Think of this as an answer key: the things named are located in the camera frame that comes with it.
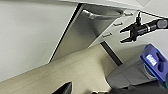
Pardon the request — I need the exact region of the blue recycling bin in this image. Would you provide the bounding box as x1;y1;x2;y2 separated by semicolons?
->
139;43;168;84

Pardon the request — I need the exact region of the white lower cabinet door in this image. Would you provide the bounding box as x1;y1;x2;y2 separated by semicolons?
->
0;0;83;84

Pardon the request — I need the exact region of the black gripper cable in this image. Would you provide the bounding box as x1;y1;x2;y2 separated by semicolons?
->
134;10;143;24

